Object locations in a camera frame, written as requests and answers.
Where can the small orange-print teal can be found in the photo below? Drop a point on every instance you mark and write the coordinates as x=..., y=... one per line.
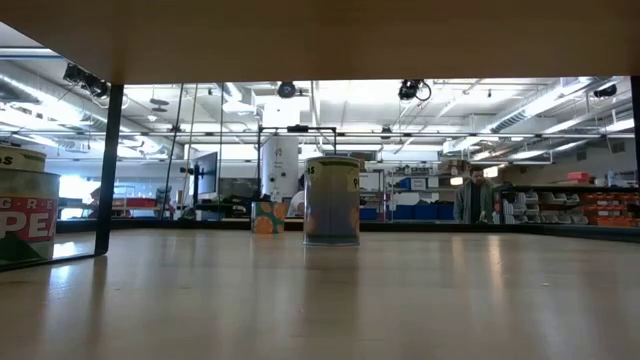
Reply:
x=267, y=220

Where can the red cart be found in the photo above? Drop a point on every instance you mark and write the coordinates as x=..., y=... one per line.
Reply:
x=132, y=202

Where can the round ceiling fixture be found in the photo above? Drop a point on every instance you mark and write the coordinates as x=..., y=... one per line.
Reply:
x=286, y=89

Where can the person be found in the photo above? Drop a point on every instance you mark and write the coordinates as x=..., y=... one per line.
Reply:
x=475, y=200
x=298, y=204

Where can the green peas can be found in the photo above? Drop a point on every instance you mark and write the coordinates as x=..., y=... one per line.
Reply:
x=27, y=225

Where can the cream label tin can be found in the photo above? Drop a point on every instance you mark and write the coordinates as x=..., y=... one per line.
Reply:
x=20, y=160

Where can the black ceiling camera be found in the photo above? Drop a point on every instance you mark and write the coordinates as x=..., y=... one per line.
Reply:
x=86, y=80
x=410, y=89

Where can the tall peach-print can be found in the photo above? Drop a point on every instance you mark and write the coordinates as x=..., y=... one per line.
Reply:
x=330, y=200

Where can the white cylindrical tank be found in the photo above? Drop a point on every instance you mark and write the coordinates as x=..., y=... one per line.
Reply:
x=279, y=167

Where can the storage rack with bins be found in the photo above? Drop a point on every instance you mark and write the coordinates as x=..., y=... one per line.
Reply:
x=570, y=206

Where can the black monitor on stand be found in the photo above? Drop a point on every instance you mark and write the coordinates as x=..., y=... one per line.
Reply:
x=206, y=174

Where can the wooden shelf with black legs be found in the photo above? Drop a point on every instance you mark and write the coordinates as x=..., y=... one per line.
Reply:
x=320, y=45

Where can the black aluminium table frame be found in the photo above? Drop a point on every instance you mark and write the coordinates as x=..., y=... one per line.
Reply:
x=425, y=228

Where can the black gantry frame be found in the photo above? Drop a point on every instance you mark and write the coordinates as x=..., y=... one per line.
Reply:
x=300, y=128

